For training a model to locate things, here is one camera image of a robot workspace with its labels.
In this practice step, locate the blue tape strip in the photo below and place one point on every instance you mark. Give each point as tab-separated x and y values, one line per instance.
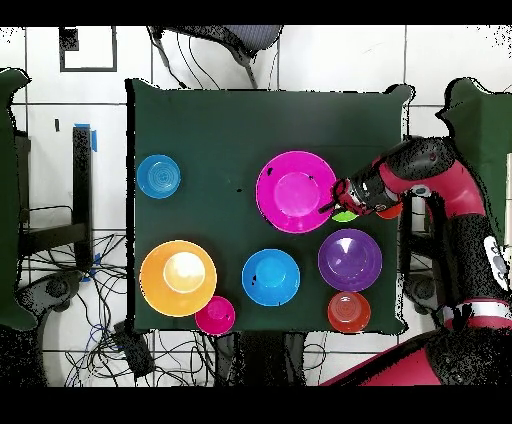
94	142

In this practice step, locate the black metal stand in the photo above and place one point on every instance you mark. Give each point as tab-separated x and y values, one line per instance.
82	180

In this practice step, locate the grey mesh office chair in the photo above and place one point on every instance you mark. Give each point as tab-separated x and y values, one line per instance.
248	36

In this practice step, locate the small pink-red bowl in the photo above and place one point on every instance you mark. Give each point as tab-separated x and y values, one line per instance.
216	316

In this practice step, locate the dark green tablecloth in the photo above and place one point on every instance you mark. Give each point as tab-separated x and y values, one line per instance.
220	120

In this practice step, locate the large orange bowl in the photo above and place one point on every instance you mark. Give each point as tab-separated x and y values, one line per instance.
160	288

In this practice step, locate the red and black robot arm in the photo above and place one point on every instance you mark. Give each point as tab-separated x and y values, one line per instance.
440	180

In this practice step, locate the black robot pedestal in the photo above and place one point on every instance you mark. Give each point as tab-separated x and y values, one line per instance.
260	360

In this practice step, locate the small green bowl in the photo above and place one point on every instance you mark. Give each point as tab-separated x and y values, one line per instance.
344	217

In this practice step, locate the large pink bowl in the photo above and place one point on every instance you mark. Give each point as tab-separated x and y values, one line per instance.
296	192

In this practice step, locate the small blue bowl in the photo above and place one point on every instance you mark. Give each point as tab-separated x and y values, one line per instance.
158	176

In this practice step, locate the purple bowl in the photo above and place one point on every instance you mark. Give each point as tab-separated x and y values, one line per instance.
350	260

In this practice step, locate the small orange bowl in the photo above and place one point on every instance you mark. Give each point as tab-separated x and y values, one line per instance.
348	312

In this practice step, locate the black power strip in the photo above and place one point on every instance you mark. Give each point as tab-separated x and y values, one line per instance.
134	352

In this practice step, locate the green cloth side table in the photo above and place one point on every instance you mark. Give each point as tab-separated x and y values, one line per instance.
488	120
8	200

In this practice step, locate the black chair base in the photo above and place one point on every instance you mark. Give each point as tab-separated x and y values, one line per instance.
56	288

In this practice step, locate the black square floor frame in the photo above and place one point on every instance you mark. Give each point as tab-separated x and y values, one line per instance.
88	70

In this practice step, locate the medium blue bowl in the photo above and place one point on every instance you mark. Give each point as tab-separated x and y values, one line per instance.
270	277

